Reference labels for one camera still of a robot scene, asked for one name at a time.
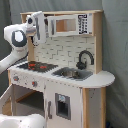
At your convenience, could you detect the black toy faucet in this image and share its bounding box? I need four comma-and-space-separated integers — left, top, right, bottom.
76, 50, 94, 70

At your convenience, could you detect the metal toy sink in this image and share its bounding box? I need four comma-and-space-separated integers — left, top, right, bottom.
53, 67, 92, 81

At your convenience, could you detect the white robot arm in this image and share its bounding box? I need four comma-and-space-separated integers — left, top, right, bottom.
0, 11, 46, 74

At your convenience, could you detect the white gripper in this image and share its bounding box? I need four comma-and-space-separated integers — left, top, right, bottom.
26, 11, 46, 46

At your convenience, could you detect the wooden toy kitchen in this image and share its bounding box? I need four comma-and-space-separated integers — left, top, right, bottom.
7, 9, 116, 128

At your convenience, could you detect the white oven door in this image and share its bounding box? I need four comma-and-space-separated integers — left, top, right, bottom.
0, 86, 13, 115

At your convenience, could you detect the black toy stovetop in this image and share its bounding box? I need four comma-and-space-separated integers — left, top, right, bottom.
20, 61, 56, 72

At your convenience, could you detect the red oven knob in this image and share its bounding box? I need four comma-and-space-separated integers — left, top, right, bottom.
32, 81, 38, 87
13, 76, 19, 81

